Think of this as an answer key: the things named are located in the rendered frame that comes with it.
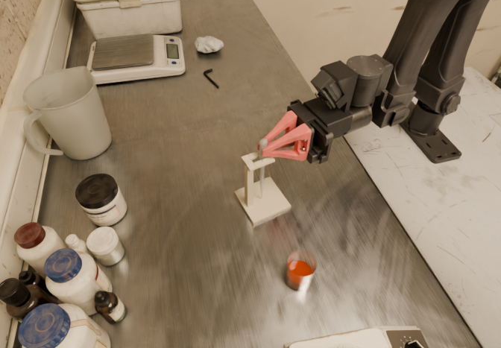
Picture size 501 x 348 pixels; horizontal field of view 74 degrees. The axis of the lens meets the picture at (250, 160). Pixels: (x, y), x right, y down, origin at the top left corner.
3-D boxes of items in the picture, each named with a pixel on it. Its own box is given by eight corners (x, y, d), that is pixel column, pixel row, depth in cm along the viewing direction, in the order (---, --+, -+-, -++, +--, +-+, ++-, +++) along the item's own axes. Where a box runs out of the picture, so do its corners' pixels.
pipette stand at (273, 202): (269, 178, 67) (273, 132, 58) (291, 208, 63) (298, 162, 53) (233, 193, 65) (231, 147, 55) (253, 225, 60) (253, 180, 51)
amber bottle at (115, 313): (103, 325, 49) (83, 306, 43) (107, 304, 51) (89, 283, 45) (124, 323, 49) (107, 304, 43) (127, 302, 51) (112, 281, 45)
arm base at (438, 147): (449, 137, 64) (480, 130, 65) (394, 79, 77) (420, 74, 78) (433, 165, 70) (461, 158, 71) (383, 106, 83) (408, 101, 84)
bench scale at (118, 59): (186, 77, 92) (184, 60, 88) (88, 88, 88) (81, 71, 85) (182, 42, 104) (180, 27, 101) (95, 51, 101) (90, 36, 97)
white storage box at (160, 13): (176, -10, 132) (170, -52, 121) (188, 34, 108) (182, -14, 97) (94, -2, 126) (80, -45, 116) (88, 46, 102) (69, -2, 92)
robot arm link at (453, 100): (452, 98, 63) (472, 90, 65) (416, 74, 68) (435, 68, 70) (438, 124, 67) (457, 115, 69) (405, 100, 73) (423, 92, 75)
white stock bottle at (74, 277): (93, 324, 49) (60, 295, 40) (60, 305, 51) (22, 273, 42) (121, 285, 53) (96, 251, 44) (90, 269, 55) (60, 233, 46)
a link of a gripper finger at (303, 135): (270, 147, 48) (323, 126, 51) (247, 118, 53) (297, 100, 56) (268, 176, 54) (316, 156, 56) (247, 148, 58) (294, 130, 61)
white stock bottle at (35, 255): (81, 260, 56) (56, 229, 48) (51, 286, 53) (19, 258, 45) (62, 242, 58) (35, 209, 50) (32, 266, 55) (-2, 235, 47)
